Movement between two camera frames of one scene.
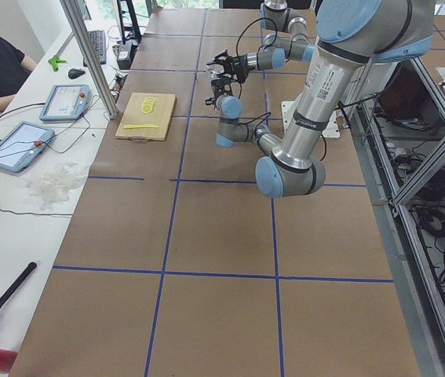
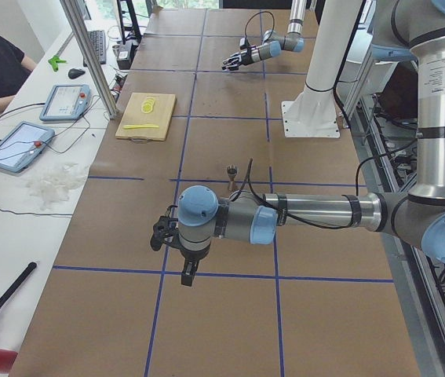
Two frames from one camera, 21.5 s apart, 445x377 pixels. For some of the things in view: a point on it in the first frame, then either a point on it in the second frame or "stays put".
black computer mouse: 74,73 stays put
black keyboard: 98,39 stays put
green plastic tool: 54,62 stays put
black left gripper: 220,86 to 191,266
